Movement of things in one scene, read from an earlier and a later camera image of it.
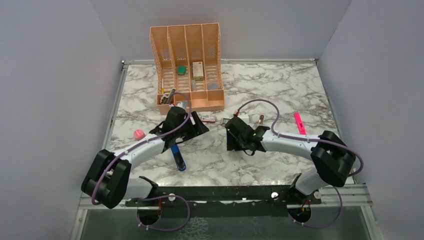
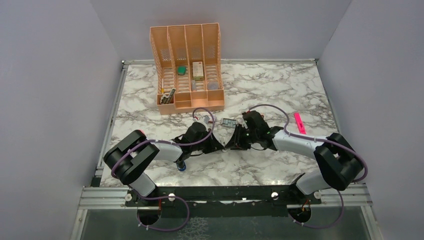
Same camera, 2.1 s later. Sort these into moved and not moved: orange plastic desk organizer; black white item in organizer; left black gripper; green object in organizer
Moved: left black gripper
Not moved: orange plastic desk organizer; green object in organizer; black white item in organizer
